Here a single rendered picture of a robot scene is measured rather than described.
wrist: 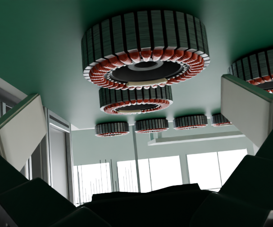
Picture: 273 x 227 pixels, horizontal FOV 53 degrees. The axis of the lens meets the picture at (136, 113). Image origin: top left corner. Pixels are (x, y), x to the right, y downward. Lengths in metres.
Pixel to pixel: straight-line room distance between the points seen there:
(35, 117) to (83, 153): 6.54
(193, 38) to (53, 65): 0.17
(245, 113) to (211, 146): 6.87
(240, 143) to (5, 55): 7.12
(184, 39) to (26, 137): 0.13
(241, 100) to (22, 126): 0.13
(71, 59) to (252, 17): 0.18
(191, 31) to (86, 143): 6.53
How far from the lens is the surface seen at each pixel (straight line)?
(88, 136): 6.72
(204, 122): 0.89
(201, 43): 0.22
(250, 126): 0.17
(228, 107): 0.20
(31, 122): 0.18
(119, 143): 6.67
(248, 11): 0.25
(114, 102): 0.38
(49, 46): 0.27
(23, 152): 0.17
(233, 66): 0.37
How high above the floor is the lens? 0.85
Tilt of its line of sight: 8 degrees down
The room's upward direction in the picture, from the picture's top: 174 degrees clockwise
